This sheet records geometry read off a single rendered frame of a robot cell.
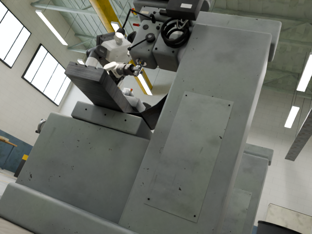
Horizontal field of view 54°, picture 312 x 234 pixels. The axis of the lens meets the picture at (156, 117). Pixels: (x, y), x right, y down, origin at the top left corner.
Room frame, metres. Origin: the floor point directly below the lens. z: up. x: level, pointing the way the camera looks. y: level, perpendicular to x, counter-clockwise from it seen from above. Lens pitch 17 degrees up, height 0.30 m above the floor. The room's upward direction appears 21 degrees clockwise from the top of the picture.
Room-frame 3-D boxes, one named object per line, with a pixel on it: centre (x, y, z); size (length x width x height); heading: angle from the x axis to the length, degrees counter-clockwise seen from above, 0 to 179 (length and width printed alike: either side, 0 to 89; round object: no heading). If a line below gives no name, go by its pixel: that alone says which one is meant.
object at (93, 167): (2.09, 0.27, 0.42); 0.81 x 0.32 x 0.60; 69
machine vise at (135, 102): (2.09, 0.28, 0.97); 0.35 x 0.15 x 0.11; 67
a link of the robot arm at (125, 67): (2.14, 0.32, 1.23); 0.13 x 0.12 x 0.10; 142
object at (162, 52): (2.01, 0.07, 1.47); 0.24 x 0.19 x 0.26; 159
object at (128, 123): (2.09, 0.25, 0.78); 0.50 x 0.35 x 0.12; 69
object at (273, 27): (1.91, -0.22, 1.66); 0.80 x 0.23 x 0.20; 69
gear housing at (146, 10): (2.07, 0.21, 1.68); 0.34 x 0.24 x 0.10; 69
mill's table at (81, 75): (2.13, 0.23, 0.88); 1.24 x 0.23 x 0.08; 159
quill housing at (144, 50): (2.08, 0.25, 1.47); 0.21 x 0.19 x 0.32; 159
